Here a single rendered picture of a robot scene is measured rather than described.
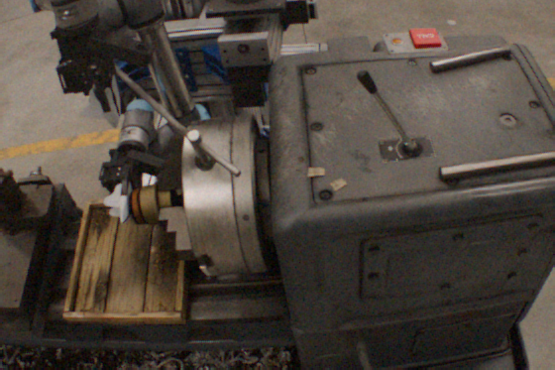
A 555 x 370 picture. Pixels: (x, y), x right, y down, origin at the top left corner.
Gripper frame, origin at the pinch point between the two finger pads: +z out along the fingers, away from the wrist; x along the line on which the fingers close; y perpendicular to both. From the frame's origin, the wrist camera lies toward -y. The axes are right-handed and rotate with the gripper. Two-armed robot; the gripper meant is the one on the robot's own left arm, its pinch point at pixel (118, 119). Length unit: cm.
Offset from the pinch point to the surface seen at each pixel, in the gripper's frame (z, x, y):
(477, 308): 49, 12, -66
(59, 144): 106, -166, 112
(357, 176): 9.0, 11.0, -39.8
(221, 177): 11.6, 4.3, -17.2
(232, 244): 22.2, 10.2, -17.5
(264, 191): 17.2, 2.6, -23.8
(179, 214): 23.0, 0.0, -6.2
